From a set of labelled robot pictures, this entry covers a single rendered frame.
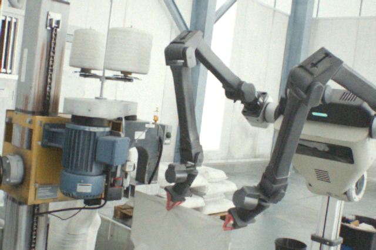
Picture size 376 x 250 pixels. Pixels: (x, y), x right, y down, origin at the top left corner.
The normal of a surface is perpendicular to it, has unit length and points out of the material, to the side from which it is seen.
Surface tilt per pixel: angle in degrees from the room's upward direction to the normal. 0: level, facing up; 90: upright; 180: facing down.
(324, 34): 90
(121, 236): 90
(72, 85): 90
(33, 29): 90
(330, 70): 118
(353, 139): 40
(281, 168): 113
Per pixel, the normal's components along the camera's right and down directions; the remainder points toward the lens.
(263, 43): 0.73, 0.13
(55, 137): -0.68, -0.04
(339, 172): -0.59, 0.61
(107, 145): -0.32, 0.02
